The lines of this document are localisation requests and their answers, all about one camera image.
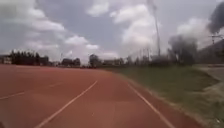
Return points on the row of distant trees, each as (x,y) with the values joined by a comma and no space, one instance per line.
(95,61)

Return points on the tall floodlight mast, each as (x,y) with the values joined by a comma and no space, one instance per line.
(157,33)

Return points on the large dark tree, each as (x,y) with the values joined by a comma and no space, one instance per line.
(182,50)

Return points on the row of dark trees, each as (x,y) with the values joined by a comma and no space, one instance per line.
(26,59)

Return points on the low building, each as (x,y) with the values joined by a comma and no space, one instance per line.
(4,60)

